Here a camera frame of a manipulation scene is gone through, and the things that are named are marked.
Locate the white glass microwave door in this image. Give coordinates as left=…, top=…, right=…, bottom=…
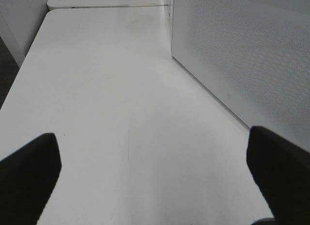
left=171, top=0, right=310, bottom=150

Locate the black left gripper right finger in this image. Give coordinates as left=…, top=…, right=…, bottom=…
left=246, top=126, right=310, bottom=225

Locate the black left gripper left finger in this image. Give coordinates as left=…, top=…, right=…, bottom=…
left=0, top=133, right=62, bottom=225

